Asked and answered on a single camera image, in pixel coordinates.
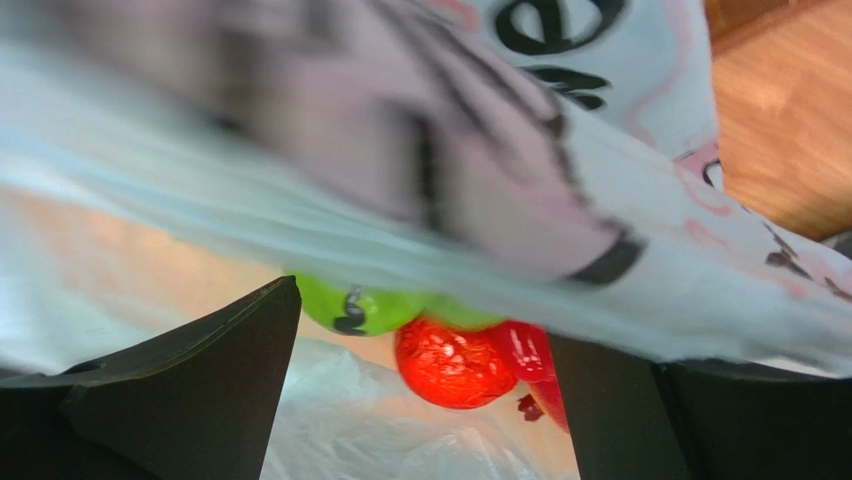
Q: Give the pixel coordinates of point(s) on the green watermelon toy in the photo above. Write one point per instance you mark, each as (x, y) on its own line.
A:
(356, 310)

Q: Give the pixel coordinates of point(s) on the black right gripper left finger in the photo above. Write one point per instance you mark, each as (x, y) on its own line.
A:
(197, 402)

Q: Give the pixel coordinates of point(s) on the red apple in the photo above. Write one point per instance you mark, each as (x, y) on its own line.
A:
(544, 399)

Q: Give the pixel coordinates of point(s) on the light blue printed plastic bag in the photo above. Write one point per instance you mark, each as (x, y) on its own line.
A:
(550, 162)

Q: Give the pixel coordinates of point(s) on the green custard apple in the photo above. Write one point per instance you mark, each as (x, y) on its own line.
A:
(455, 314)

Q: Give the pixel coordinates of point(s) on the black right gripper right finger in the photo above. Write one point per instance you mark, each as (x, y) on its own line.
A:
(630, 418)

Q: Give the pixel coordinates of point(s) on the brown wooden divided tray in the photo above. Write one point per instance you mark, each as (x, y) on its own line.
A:
(733, 22)

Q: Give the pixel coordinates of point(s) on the orange red wrinkled fruit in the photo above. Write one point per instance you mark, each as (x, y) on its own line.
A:
(457, 370)

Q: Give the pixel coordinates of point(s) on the red bell pepper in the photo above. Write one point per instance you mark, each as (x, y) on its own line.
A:
(525, 349)

